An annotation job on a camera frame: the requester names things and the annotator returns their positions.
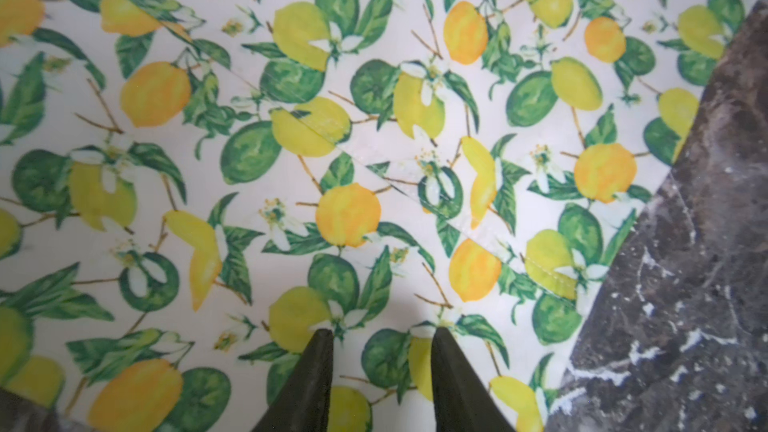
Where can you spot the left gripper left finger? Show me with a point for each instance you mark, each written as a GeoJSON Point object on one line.
{"type": "Point", "coordinates": [303, 403]}

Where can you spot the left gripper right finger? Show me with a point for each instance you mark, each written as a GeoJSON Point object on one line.
{"type": "Point", "coordinates": [461, 401]}

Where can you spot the lemon print skirt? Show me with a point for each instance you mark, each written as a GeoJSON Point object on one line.
{"type": "Point", "coordinates": [191, 188]}

